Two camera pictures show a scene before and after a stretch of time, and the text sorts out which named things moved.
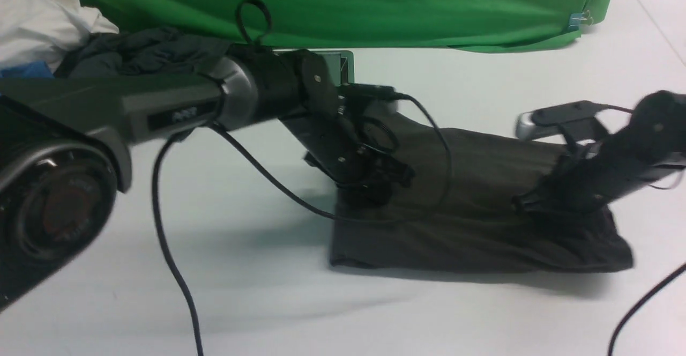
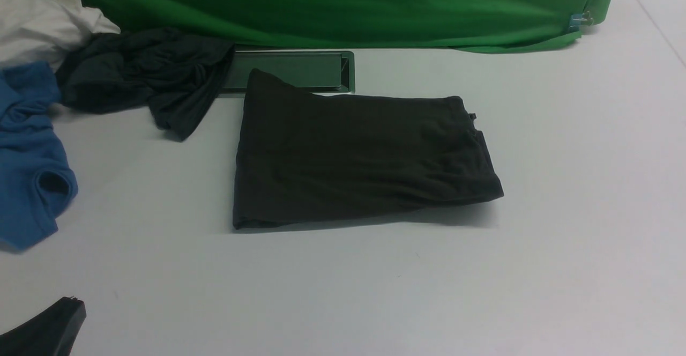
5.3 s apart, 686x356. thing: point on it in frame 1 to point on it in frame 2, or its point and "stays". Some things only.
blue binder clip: (576, 19) stays
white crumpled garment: (35, 28) stays
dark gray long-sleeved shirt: (458, 211) to (301, 157)
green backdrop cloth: (472, 10) stays
